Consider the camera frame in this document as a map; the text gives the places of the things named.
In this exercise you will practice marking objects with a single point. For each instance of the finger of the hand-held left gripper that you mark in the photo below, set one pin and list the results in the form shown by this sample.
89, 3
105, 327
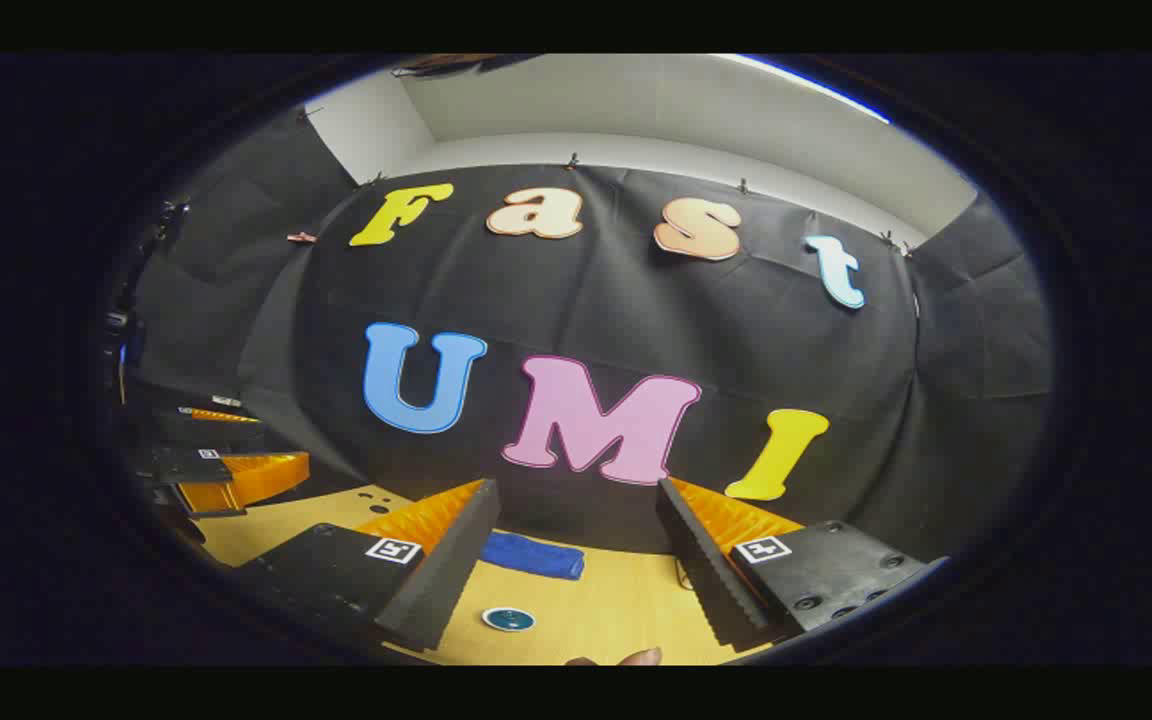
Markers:
256, 475
221, 416

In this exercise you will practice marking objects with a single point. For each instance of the black backdrop cloth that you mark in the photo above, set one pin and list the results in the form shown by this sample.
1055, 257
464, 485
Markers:
736, 350

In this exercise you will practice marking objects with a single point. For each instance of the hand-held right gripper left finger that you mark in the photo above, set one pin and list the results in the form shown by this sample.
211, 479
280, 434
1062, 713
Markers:
451, 570

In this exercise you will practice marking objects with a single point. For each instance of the blue folded towel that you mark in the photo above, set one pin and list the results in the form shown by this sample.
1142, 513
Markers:
531, 555

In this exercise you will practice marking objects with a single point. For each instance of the brown panel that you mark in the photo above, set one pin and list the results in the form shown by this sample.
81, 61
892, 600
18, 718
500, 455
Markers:
446, 64

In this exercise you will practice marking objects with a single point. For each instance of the small pink clip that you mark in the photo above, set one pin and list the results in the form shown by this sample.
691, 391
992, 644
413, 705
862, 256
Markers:
301, 237

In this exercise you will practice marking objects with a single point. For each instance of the white teacup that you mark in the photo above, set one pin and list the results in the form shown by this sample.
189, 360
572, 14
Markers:
509, 631

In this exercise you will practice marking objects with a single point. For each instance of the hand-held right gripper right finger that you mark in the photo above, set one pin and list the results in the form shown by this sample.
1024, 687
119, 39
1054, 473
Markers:
711, 575

